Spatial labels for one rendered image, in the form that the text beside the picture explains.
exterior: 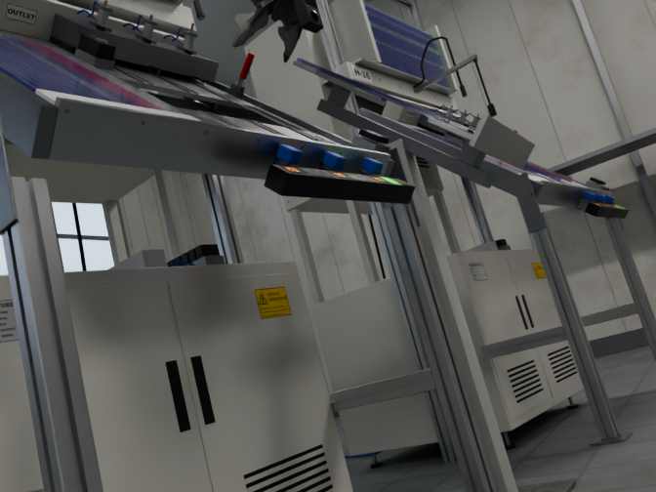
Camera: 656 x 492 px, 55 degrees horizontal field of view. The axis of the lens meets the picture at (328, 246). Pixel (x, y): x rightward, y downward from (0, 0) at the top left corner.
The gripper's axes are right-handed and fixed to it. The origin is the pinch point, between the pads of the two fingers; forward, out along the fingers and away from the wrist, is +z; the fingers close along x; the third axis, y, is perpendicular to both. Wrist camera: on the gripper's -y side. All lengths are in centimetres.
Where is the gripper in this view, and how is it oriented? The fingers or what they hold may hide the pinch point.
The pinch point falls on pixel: (262, 57)
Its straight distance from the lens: 138.7
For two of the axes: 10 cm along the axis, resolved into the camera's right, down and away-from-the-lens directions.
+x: -6.4, 0.2, -7.7
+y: -6.0, -6.3, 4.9
